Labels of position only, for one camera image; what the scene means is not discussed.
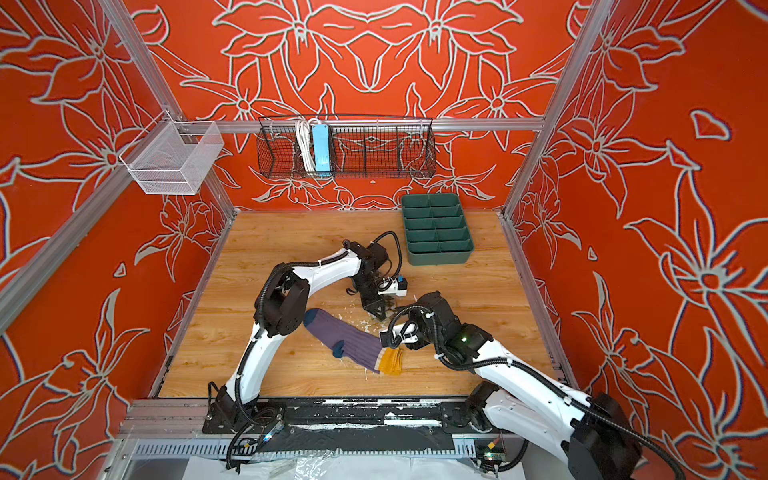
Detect black wire wall basket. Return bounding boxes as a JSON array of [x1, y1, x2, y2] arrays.
[[256, 115, 437, 180]]

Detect white coiled cable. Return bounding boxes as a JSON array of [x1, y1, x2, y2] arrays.
[[295, 119, 316, 174]]

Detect clear plastic wall bin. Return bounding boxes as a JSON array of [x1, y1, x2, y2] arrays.
[[120, 120, 224, 195]]

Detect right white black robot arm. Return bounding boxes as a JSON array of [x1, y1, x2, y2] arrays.
[[380, 291, 685, 479]]

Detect purple sock with yellow cuff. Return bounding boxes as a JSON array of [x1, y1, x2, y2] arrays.
[[303, 308, 404, 376]]

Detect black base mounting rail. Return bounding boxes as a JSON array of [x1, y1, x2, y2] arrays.
[[202, 397, 523, 436]]

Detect light blue box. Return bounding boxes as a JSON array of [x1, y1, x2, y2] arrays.
[[312, 123, 331, 177]]

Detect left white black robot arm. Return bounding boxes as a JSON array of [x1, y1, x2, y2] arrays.
[[203, 230, 407, 434]]

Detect green compartment tray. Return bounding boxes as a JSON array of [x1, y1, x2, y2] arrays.
[[401, 193, 474, 266]]

